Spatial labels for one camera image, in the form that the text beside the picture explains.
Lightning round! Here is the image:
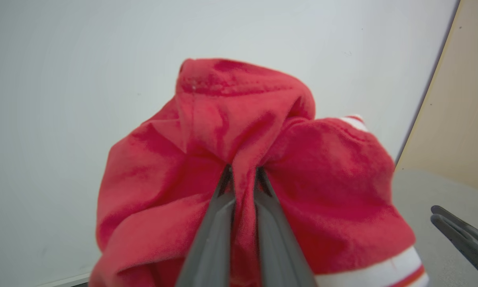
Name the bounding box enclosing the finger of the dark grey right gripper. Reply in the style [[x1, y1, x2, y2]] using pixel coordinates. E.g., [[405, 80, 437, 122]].
[[431, 205, 478, 251], [430, 214, 478, 284]]

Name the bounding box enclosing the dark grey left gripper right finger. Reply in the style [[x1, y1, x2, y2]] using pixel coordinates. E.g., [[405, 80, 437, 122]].
[[255, 167, 317, 287]]

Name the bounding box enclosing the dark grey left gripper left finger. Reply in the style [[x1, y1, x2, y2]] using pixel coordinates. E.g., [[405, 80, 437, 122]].
[[175, 164, 236, 287]]

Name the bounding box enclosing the red garment with white stripes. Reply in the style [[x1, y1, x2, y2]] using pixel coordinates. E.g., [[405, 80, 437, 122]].
[[88, 58, 430, 287]]

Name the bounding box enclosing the beige wall panel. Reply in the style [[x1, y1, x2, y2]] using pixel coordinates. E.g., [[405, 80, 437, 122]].
[[394, 0, 478, 196]]

